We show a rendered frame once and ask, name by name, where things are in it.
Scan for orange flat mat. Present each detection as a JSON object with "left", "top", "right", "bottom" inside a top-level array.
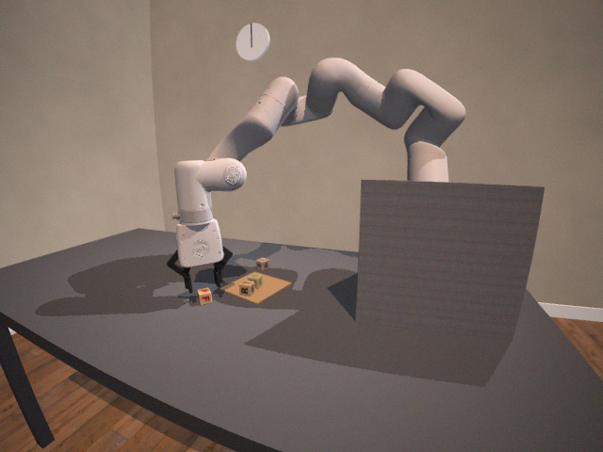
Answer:
[{"left": 220, "top": 272, "right": 292, "bottom": 304}]

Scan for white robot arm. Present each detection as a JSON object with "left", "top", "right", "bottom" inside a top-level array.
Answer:
[{"left": 172, "top": 57, "right": 465, "bottom": 223}]

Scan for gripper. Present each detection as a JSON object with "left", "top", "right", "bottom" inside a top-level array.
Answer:
[{"left": 167, "top": 218, "right": 233, "bottom": 293}]

